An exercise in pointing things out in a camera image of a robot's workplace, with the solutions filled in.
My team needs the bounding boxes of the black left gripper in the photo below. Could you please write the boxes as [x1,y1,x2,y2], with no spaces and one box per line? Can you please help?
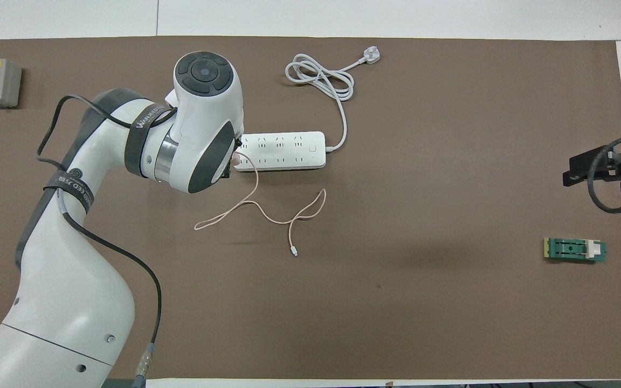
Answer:
[222,136,244,182]

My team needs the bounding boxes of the pink charging cable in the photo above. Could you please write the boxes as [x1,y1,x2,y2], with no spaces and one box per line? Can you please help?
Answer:
[194,153,327,257]

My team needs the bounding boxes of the white power strip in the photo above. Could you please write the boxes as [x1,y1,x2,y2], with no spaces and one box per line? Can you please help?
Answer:
[233,131,327,171]

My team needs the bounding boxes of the brown table mat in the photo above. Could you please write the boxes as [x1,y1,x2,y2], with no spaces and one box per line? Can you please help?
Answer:
[0,36,621,380]

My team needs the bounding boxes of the green knife switch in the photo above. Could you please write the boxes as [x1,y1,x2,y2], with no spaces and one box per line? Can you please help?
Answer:
[544,238,608,264]

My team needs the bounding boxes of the white power strip cord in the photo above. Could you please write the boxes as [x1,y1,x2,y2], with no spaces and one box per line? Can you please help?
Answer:
[285,53,368,153]

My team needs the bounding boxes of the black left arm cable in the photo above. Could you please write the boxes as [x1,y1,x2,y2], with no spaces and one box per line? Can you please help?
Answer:
[36,95,162,388]

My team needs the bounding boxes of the grey on-off switch box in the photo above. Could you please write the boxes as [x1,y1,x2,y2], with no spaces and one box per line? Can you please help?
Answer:
[0,58,23,109]

